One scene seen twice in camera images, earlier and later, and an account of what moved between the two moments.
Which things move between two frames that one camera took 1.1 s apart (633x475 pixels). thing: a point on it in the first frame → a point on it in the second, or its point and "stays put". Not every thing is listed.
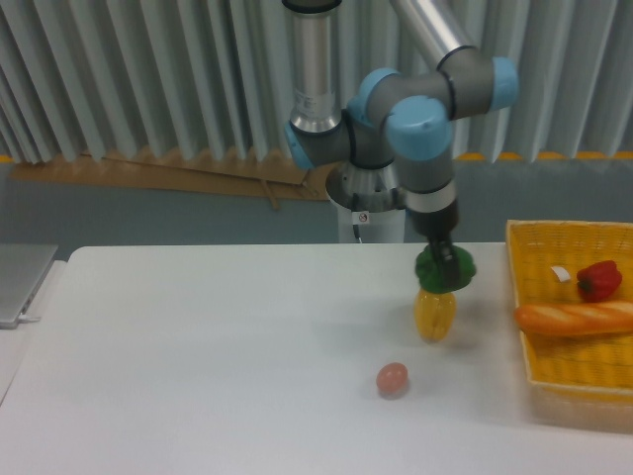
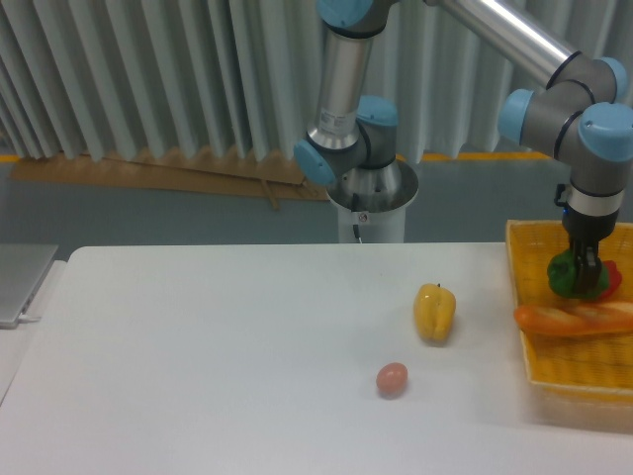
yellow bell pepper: x=434 y=315 stays put
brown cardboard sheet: x=234 y=171 stays put
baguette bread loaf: x=577 y=319 stays put
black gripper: x=437 y=228 → x=586 y=232
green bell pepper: x=428 y=272 → x=561 y=273
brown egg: x=392 y=378 stays put
